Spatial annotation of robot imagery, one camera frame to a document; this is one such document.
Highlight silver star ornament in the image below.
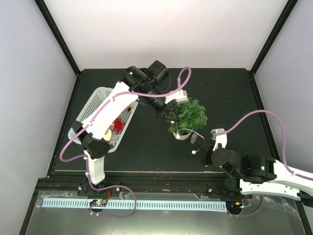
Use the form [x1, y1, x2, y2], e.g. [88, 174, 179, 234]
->
[110, 135, 119, 147]

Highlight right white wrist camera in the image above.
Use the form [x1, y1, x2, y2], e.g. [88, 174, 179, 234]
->
[211, 128, 227, 152]

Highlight white perforated plastic basket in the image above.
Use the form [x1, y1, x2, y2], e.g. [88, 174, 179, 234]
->
[76, 82, 138, 153]

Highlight white slotted cable duct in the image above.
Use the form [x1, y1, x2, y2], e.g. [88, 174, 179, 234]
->
[42, 198, 227, 212]

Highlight white ball string lights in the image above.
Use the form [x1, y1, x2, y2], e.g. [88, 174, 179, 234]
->
[173, 128, 205, 143]

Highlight clear battery box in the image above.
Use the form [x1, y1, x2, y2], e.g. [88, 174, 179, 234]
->
[190, 133, 198, 144]

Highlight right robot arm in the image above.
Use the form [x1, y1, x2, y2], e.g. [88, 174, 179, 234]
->
[201, 147, 313, 207]

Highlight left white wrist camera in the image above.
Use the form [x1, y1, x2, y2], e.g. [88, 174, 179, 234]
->
[164, 90, 188, 104]

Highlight red star ornament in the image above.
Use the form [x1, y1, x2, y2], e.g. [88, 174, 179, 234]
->
[113, 117, 126, 133]

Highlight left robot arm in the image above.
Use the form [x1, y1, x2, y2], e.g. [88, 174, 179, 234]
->
[68, 61, 179, 195]

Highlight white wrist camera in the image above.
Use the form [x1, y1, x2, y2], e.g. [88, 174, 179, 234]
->
[164, 90, 188, 104]
[211, 128, 227, 152]

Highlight small green christmas tree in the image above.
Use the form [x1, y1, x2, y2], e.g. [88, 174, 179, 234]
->
[168, 98, 208, 136]

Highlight white tree pot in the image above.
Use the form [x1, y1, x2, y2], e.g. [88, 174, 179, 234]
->
[173, 132, 191, 141]

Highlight gold bell ornament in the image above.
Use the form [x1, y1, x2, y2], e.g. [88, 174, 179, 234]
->
[127, 106, 133, 113]

